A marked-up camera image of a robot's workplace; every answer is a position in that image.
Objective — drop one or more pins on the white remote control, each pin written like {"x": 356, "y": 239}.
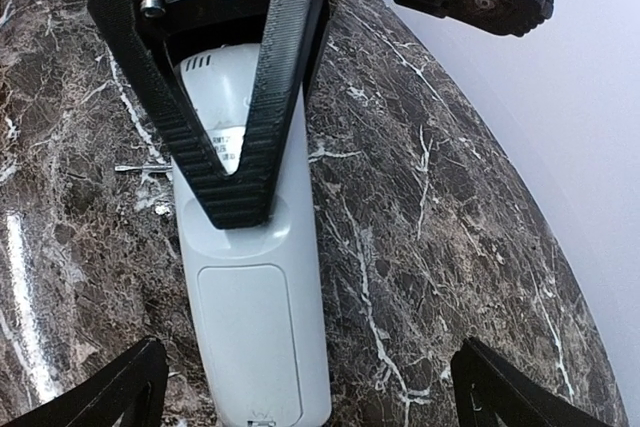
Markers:
{"x": 256, "y": 303}

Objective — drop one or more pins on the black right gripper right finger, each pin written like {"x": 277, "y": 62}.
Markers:
{"x": 491, "y": 391}

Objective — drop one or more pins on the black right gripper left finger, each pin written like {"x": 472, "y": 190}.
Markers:
{"x": 129, "y": 391}

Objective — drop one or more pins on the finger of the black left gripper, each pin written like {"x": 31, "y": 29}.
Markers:
{"x": 137, "y": 33}

